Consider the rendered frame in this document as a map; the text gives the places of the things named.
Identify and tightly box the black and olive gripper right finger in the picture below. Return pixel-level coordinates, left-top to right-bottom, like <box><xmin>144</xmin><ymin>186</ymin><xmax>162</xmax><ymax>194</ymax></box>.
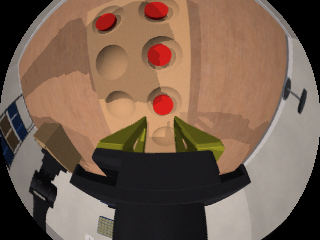
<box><xmin>173</xmin><ymin>116</ymin><xmax>225</xmax><ymax>162</ymax></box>

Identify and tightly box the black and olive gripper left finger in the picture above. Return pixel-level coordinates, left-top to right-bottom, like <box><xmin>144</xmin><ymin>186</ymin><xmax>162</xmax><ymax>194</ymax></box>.
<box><xmin>96</xmin><ymin>116</ymin><xmax>147</xmax><ymax>152</ymax></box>

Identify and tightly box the red disc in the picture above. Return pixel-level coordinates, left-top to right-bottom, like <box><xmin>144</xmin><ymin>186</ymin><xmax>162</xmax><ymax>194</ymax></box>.
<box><xmin>148</xmin><ymin>44</ymin><xmax>171</xmax><ymax>66</ymax></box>
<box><xmin>153</xmin><ymin>94</ymin><xmax>173</xmax><ymax>115</ymax></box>
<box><xmin>96</xmin><ymin>13</ymin><xmax>117</xmax><ymax>32</ymax></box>
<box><xmin>144</xmin><ymin>2</ymin><xmax>168</xmax><ymax>20</ymax></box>

